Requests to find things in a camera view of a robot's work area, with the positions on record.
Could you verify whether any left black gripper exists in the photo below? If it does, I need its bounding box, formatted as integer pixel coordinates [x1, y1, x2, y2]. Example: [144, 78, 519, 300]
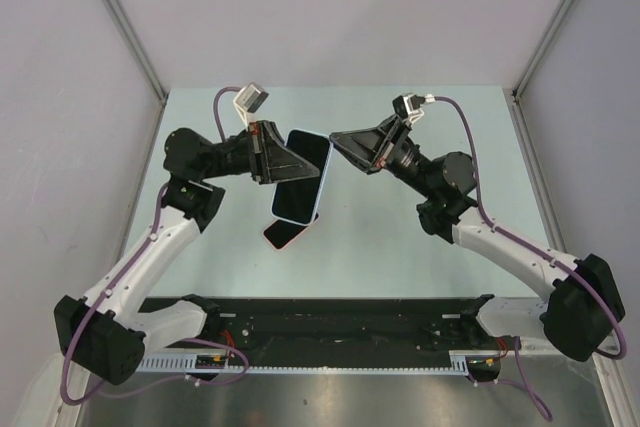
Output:
[200, 120, 320, 185]

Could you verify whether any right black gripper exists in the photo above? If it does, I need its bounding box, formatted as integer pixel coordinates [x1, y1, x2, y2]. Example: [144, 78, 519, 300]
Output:
[325, 116, 436, 200]

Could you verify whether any light blue phone case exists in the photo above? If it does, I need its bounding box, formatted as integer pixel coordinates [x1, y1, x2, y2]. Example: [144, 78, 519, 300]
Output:
[270, 128, 334, 227]

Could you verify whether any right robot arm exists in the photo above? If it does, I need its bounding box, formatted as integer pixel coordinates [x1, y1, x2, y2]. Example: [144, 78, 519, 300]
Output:
[330, 115, 627, 362]

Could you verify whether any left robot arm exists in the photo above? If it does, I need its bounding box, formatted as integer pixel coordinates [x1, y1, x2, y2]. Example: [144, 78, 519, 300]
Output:
[54, 120, 320, 385]

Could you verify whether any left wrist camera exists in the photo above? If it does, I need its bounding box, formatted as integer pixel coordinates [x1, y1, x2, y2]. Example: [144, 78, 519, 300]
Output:
[233, 82, 269, 126]

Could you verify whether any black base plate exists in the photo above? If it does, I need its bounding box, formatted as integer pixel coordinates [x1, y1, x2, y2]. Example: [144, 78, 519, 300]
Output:
[139, 294, 549, 368]

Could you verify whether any grey slotted cable duct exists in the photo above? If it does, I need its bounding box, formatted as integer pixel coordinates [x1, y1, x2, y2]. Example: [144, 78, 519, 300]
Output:
[134, 350, 501, 374]

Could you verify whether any left aluminium frame post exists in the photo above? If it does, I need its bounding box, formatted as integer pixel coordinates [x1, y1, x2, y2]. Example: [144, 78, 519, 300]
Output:
[101, 0, 168, 107]

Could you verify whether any aluminium frame post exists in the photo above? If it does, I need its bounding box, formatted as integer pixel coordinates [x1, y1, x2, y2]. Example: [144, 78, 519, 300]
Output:
[101, 0, 168, 107]
[511, 0, 578, 102]

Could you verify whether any right aluminium frame post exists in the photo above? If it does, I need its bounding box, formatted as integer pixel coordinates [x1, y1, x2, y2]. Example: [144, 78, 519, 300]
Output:
[511, 0, 578, 102]

